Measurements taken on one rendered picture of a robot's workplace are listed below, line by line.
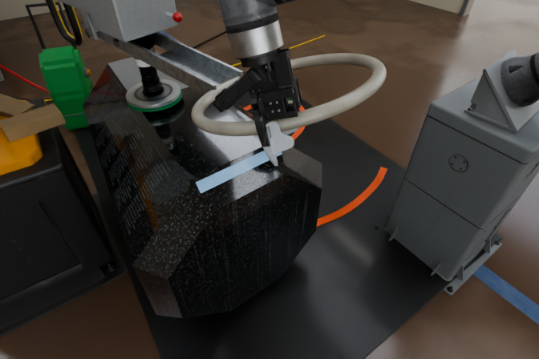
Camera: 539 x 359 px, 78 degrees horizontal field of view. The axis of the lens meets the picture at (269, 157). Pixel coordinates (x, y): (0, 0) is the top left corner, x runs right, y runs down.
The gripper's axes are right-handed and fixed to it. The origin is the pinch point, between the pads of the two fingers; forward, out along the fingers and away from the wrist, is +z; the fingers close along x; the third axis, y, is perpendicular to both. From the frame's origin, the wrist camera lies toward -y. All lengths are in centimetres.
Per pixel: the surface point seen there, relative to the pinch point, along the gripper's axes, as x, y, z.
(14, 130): 33, -108, -5
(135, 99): 51, -65, -3
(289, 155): 46, -10, 26
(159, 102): 51, -56, 0
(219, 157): 31.1, -29.0, 15.8
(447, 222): 71, 49, 83
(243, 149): 36.7, -22.3, 16.7
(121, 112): 58, -80, 3
